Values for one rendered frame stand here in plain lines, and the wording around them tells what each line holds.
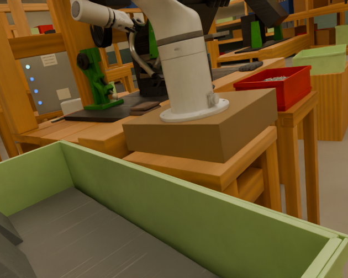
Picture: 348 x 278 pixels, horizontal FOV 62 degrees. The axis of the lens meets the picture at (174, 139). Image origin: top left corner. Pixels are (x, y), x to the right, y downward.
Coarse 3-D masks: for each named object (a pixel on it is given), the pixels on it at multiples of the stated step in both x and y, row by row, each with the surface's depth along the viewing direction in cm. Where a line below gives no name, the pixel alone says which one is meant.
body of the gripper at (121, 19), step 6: (114, 12) 125; (120, 12) 129; (114, 18) 123; (120, 18) 125; (126, 18) 128; (114, 24) 124; (120, 24) 126; (126, 24) 127; (132, 24) 128; (120, 30) 128; (126, 30) 129
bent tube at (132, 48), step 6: (132, 18) 135; (138, 18) 137; (138, 24) 133; (144, 24) 136; (132, 36) 139; (132, 42) 141; (132, 48) 141; (132, 54) 141; (138, 60) 139; (144, 66) 137; (150, 72) 135
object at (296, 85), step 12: (264, 72) 138; (276, 72) 137; (288, 72) 133; (300, 72) 118; (240, 84) 118; (252, 84) 114; (264, 84) 111; (276, 84) 108; (288, 84) 110; (300, 84) 120; (276, 96) 110; (288, 96) 111; (300, 96) 120; (288, 108) 112
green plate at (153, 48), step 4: (152, 32) 139; (152, 36) 140; (152, 40) 140; (152, 44) 140; (156, 44) 138; (152, 48) 140; (156, 48) 139; (152, 52) 141; (156, 52) 139; (152, 56) 141; (156, 56) 139
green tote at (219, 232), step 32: (32, 160) 63; (64, 160) 68; (96, 160) 54; (0, 192) 60; (32, 192) 64; (96, 192) 60; (128, 192) 48; (160, 192) 40; (192, 192) 34; (160, 224) 44; (192, 224) 37; (224, 224) 32; (256, 224) 28; (288, 224) 25; (192, 256) 40; (224, 256) 34; (256, 256) 30; (288, 256) 27; (320, 256) 21
